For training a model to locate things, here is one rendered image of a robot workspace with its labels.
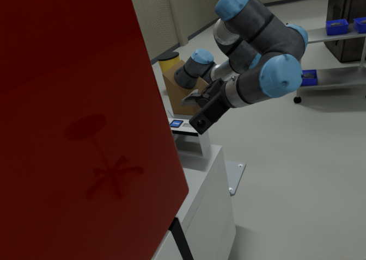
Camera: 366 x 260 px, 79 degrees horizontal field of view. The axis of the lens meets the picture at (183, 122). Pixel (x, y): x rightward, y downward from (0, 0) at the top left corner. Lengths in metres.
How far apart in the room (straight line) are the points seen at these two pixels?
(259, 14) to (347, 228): 1.58
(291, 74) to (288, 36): 0.11
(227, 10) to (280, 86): 0.19
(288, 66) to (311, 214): 1.52
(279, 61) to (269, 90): 0.05
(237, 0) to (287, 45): 0.14
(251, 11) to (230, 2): 0.05
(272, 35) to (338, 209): 1.59
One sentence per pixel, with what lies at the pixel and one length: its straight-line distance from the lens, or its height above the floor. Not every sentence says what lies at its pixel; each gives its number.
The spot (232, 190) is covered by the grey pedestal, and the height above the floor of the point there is 0.01.
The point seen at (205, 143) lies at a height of 0.87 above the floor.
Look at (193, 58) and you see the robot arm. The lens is 1.27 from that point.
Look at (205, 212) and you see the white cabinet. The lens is 1.03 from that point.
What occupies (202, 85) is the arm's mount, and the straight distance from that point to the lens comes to 1.49.
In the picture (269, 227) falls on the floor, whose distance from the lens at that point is 1.79.
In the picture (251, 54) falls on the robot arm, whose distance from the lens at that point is 0.89.
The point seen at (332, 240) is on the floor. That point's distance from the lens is 1.81.
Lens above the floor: 1.51
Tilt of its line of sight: 31 degrees down
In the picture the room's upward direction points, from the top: 15 degrees counter-clockwise
